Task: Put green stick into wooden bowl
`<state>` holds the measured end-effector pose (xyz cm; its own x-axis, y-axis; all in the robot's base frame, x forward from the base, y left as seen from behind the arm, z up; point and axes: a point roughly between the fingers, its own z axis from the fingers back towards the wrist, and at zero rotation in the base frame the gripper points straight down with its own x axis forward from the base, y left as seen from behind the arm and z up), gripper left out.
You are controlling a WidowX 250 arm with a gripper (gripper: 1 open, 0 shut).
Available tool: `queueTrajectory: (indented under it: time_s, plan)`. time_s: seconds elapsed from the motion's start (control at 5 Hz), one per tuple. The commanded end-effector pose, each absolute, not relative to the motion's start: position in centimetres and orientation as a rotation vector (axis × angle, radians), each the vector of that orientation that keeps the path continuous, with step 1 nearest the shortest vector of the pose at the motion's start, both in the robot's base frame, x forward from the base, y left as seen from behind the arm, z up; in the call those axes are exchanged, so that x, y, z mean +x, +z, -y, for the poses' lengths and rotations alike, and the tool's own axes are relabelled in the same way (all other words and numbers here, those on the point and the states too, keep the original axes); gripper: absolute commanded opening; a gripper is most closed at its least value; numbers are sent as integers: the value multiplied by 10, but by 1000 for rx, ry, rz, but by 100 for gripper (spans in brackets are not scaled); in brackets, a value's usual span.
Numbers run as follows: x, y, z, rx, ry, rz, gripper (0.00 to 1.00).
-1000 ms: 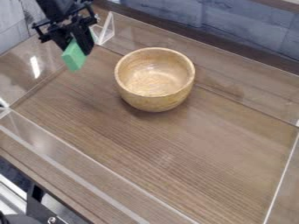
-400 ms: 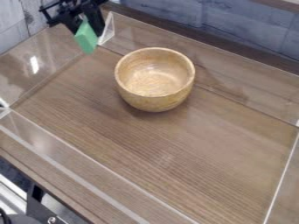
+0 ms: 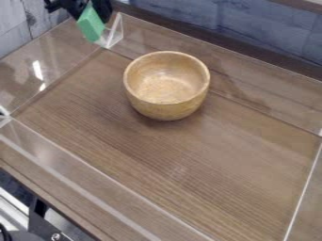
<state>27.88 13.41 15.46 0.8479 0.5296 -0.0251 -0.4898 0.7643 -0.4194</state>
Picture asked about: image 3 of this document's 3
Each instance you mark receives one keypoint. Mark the green rectangular stick block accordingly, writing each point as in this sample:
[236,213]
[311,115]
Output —
[90,24]

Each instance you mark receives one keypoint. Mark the clear acrylic tray walls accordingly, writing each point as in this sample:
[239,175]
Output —
[232,174]

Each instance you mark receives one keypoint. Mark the clear acrylic corner bracket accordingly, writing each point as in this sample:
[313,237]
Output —
[113,34]

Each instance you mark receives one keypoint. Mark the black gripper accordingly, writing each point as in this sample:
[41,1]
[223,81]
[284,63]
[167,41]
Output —
[76,7]

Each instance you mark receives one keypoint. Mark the wooden bowl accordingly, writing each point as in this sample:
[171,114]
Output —
[167,84]

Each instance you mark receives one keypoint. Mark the black table frame bracket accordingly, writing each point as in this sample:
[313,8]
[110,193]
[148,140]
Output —
[41,226]

